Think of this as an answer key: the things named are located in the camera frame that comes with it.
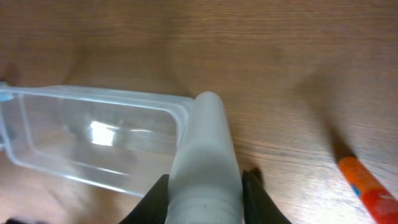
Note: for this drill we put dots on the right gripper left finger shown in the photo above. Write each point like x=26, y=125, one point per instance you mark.
x=152, y=209

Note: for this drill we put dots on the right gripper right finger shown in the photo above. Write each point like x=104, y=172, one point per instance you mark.
x=259, y=208

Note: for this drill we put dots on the orange tube white cap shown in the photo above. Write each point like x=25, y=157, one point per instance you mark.
x=379, y=202

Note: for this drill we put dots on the clear plastic container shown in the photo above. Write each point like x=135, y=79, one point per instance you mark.
x=119, y=140

